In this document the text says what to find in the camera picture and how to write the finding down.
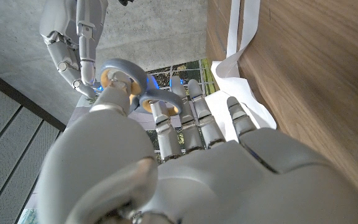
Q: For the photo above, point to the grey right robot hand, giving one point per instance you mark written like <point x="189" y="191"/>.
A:
<point x="73" y="46"/>

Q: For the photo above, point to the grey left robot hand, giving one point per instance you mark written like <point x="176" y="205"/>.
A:
<point x="228" y="180"/>

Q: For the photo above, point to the white receipt paper strip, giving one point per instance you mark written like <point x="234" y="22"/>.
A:
<point x="238" y="90"/>

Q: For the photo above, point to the printed window backdrop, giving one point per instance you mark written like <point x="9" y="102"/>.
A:
<point x="166" y="71"/>

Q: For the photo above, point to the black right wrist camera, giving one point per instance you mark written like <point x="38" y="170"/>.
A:
<point x="125" y="2"/>

